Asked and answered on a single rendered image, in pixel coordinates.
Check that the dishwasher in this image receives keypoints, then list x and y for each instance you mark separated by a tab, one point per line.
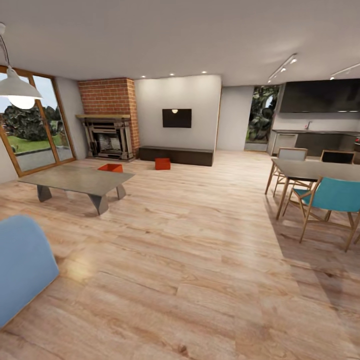
284	140

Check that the coffee table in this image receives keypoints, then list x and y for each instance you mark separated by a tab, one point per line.
94	182

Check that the door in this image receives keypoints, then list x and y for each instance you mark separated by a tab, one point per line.
35	138

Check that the wall mounted tv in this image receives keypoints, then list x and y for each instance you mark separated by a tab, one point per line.
177	118

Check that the storage box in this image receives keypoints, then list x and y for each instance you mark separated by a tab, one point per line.
162	164
112	168

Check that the room light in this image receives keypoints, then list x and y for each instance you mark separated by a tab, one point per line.
13	85

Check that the sofa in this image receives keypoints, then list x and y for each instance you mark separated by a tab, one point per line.
27	265

